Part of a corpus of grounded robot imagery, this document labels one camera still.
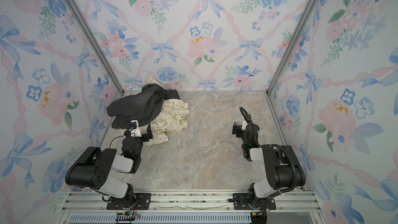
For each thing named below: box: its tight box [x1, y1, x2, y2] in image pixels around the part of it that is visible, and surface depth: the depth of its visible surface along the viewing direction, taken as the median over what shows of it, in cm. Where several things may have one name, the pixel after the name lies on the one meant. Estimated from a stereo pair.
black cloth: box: [106, 83, 181, 130], surface depth 99 cm
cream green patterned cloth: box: [146, 76, 167, 90], surface depth 115 cm
